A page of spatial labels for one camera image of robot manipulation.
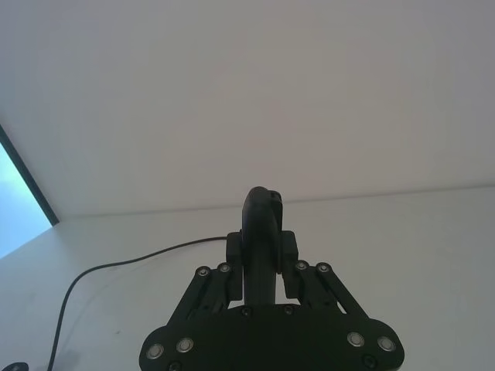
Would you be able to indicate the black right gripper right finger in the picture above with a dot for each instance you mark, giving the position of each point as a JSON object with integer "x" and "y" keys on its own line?
{"x": 309, "y": 286}

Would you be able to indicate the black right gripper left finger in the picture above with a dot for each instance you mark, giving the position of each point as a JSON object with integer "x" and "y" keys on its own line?
{"x": 212, "y": 286}

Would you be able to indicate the white table cloth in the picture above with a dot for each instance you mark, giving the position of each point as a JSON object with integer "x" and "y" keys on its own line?
{"x": 386, "y": 263}

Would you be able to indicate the small black oval object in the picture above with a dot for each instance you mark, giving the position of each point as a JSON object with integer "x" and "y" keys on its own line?
{"x": 13, "y": 366}

